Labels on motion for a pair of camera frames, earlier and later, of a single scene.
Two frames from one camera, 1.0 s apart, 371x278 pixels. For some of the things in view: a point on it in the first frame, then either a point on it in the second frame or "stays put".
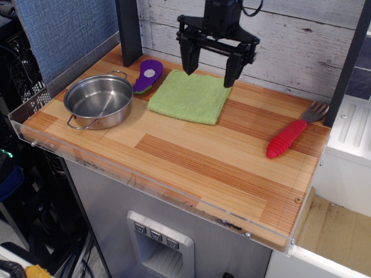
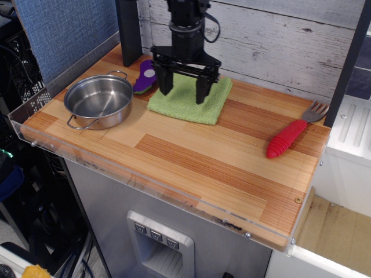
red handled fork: (288, 136) stays put
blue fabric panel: (62, 32) stays put
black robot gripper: (219, 30) → (187, 54)
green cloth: (193, 98) stays put
